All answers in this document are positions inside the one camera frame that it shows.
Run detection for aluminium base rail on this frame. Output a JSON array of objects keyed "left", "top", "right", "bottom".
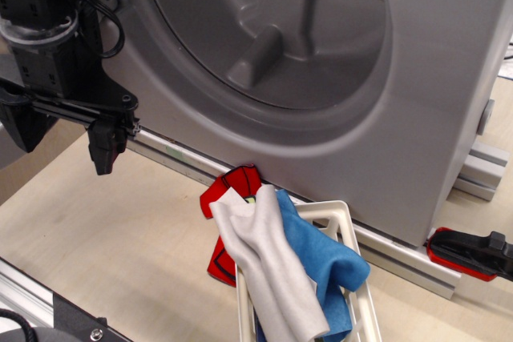
[{"left": 124, "top": 126, "right": 507, "bottom": 300}]

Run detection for black braided cable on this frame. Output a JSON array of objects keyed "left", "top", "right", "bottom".
[{"left": 0, "top": 308, "right": 38, "bottom": 342}]

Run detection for blue felt cloth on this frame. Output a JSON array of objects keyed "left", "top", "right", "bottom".
[{"left": 275, "top": 191, "right": 370, "bottom": 341}]

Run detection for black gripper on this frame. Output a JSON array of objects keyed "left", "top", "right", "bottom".
[{"left": 1, "top": 62, "right": 139, "bottom": 175}]

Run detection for white felt cloth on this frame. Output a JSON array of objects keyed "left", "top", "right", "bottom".
[{"left": 209, "top": 185, "right": 329, "bottom": 341}]

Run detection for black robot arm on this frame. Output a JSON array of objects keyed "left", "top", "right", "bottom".
[{"left": 1, "top": 0, "right": 139, "bottom": 175}]

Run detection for red black clamp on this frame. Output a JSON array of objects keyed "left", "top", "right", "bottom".
[{"left": 426, "top": 227, "right": 512, "bottom": 282}]

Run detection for aluminium frame with black bracket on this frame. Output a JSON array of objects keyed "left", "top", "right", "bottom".
[{"left": 1, "top": 259, "right": 128, "bottom": 341}]

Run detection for grey toy washing machine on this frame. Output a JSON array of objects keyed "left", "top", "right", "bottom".
[{"left": 105, "top": 0, "right": 512, "bottom": 245}]

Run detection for red felt garment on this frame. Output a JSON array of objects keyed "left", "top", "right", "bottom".
[{"left": 200, "top": 164, "right": 262, "bottom": 287}]

